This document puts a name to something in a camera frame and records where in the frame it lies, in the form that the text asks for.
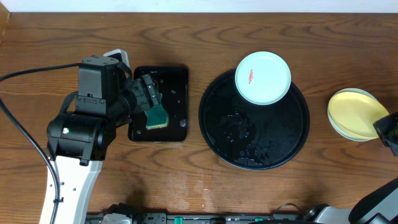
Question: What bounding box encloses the green yellow sponge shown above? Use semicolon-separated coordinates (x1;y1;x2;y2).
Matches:
145;104;169;129

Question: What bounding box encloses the yellow plate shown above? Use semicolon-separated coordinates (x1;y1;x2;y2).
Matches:
328;91;389;139

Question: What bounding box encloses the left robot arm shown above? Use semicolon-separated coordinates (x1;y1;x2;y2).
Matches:
40;50;160;223

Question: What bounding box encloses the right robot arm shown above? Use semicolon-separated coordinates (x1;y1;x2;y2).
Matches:
304;140;397;223

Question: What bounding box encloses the black rectangular tray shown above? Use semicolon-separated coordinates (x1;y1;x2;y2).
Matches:
128;66;189;142

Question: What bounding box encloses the round black tray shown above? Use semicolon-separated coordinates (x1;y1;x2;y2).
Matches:
198;70;310;170

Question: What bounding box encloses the green plate with red stain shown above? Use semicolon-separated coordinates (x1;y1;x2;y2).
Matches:
234;52;292;105

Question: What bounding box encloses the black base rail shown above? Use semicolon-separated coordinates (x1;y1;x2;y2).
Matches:
84;203;309;224

